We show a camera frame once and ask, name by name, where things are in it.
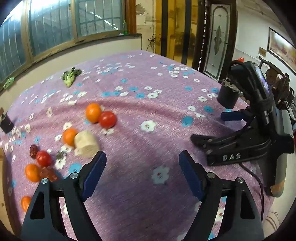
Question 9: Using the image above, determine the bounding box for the window with metal grille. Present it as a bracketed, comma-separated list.
[0, 0, 137, 81]

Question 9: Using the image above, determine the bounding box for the dark carved wooden chair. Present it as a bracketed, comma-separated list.
[259, 57, 296, 109]

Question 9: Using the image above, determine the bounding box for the framed wall picture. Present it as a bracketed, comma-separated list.
[267, 27, 296, 75]

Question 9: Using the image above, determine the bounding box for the red tomato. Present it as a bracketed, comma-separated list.
[99, 111, 117, 128]
[35, 150, 52, 167]

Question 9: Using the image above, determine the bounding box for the purple floral tablecloth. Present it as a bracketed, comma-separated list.
[0, 50, 275, 241]

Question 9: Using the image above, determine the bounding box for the white steamed bun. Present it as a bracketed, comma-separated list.
[74, 131, 100, 158]

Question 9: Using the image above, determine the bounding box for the yellow framed glass partition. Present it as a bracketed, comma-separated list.
[154, 0, 205, 67]

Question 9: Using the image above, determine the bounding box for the orange mandarin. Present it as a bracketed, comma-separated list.
[25, 164, 41, 182]
[21, 196, 32, 212]
[85, 103, 102, 124]
[62, 128, 78, 147]

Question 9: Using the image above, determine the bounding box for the green cloth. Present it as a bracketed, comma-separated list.
[3, 77, 15, 90]

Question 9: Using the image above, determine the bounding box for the wrinkled red date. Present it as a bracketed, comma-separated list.
[38, 167, 59, 182]

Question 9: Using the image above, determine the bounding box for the green leafy vegetable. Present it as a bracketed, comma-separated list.
[61, 67, 82, 88]

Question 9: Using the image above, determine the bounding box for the leaded glass door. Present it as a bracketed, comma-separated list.
[203, 3, 238, 80]

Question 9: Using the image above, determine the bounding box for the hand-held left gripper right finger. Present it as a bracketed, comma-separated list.
[179, 150, 264, 241]

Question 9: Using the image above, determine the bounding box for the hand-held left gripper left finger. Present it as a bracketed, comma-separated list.
[21, 151, 107, 241]

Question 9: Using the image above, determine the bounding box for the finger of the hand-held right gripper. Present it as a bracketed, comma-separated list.
[220, 109, 255, 122]
[190, 126, 257, 153]

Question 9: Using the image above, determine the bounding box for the black block with brown roller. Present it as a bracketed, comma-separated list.
[0, 109, 14, 134]

